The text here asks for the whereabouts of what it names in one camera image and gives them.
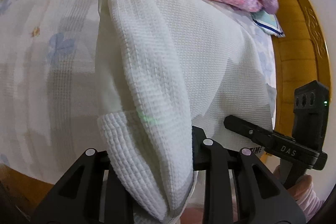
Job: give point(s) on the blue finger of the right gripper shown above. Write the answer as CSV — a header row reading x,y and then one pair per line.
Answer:
x,y
256,134

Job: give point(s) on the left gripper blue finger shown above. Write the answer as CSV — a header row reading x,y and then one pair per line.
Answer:
x,y
199,156

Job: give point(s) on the white waffle knit garment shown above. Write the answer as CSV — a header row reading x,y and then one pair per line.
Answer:
x,y
162,67

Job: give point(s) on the person's right hand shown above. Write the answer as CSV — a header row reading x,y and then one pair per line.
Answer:
x,y
306,197

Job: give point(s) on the yellow wooden headboard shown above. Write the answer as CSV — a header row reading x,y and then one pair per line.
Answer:
x,y
301,56

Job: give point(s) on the white floral bed sheet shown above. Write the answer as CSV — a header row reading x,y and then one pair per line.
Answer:
x,y
48,104

